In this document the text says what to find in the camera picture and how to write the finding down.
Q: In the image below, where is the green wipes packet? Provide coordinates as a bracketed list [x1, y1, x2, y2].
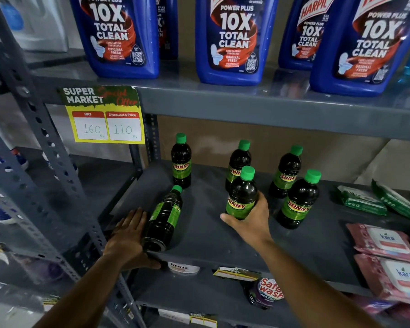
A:
[372, 179, 410, 223]
[336, 185, 388, 216]

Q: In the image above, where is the grey metal shelf rack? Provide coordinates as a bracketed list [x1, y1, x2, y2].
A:
[0, 0, 410, 328]

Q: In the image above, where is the purple detergent pouch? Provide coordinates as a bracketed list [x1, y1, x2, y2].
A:
[248, 277, 285, 310]

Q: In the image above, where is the person's left forearm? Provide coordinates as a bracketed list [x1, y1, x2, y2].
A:
[33, 253, 125, 328]

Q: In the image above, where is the person's right hand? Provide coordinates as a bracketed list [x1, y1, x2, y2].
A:
[220, 192, 274, 249]

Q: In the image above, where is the pink wipes packet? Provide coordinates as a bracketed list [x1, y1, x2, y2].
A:
[348, 294, 398, 315]
[354, 254, 410, 306]
[346, 223, 410, 265]
[388, 303, 410, 324]

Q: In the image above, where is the white blue detergent pack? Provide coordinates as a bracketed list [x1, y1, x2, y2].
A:
[0, 0, 69, 54]

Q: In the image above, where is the person's right forearm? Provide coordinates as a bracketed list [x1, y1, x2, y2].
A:
[259, 240, 384, 328]

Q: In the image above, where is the yellow green price sign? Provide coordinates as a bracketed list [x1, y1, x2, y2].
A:
[57, 85, 146, 145]

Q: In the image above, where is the white shelf label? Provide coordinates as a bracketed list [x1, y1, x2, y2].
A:
[158, 309, 191, 324]

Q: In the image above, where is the person's left hand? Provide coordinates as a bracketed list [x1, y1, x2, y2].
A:
[103, 208, 162, 270]

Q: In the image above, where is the white lidded jar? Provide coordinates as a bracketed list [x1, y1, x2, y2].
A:
[167, 262, 201, 274]

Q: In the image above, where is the blue cleaner bottle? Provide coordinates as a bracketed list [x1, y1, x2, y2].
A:
[310, 0, 410, 97]
[195, 0, 279, 86]
[278, 0, 337, 71]
[156, 0, 179, 60]
[70, 0, 160, 79]

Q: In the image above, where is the dark bottle green cap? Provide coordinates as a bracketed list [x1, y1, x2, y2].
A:
[225, 166, 259, 220]
[276, 169, 322, 230]
[142, 185, 184, 253]
[225, 139, 252, 192]
[269, 145, 304, 199]
[171, 133, 192, 189]

